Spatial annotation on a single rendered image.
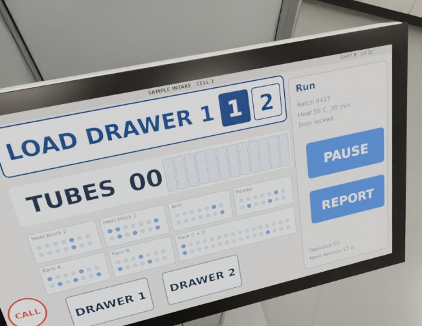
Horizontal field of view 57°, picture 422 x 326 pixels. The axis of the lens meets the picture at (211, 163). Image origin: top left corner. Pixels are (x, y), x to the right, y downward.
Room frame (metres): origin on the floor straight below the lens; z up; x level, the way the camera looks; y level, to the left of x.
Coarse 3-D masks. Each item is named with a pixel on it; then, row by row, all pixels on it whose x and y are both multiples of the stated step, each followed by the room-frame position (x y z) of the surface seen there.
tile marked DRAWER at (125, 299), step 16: (112, 288) 0.11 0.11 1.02; (128, 288) 0.11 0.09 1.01; (144, 288) 0.11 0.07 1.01; (80, 304) 0.09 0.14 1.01; (96, 304) 0.09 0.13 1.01; (112, 304) 0.09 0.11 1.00; (128, 304) 0.10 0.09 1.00; (144, 304) 0.10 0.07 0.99; (80, 320) 0.08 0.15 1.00; (96, 320) 0.08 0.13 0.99; (112, 320) 0.08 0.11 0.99
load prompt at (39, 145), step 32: (192, 96) 0.27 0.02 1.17; (224, 96) 0.27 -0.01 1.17; (256, 96) 0.28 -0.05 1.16; (0, 128) 0.22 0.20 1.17; (32, 128) 0.22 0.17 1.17; (64, 128) 0.23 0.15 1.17; (96, 128) 0.23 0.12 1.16; (128, 128) 0.24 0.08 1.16; (160, 128) 0.24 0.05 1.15; (192, 128) 0.25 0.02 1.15; (224, 128) 0.25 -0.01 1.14; (0, 160) 0.20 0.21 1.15; (32, 160) 0.20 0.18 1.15; (64, 160) 0.20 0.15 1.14
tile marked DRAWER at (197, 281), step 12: (204, 264) 0.14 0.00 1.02; (216, 264) 0.14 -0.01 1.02; (228, 264) 0.14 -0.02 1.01; (168, 276) 0.13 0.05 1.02; (180, 276) 0.13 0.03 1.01; (192, 276) 0.13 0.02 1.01; (204, 276) 0.13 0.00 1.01; (216, 276) 0.13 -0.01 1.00; (228, 276) 0.13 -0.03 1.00; (240, 276) 0.13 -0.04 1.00; (168, 288) 0.11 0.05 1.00; (180, 288) 0.12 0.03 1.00; (192, 288) 0.12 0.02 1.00; (204, 288) 0.12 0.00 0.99; (216, 288) 0.12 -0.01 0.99; (228, 288) 0.12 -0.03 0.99; (168, 300) 0.10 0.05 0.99; (180, 300) 0.10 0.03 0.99
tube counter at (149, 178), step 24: (240, 144) 0.24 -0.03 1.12; (264, 144) 0.25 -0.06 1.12; (288, 144) 0.25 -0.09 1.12; (144, 168) 0.21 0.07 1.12; (168, 168) 0.21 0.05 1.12; (192, 168) 0.22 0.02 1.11; (216, 168) 0.22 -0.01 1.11; (240, 168) 0.22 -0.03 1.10; (264, 168) 0.23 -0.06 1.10; (144, 192) 0.19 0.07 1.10; (168, 192) 0.19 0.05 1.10
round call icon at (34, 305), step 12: (12, 300) 0.09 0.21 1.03; (24, 300) 0.09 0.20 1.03; (36, 300) 0.09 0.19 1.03; (12, 312) 0.08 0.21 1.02; (24, 312) 0.08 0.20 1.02; (36, 312) 0.08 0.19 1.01; (48, 312) 0.08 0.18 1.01; (12, 324) 0.07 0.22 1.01; (24, 324) 0.07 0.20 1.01; (36, 324) 0.07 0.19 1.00; (48, 324) 0.07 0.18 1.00
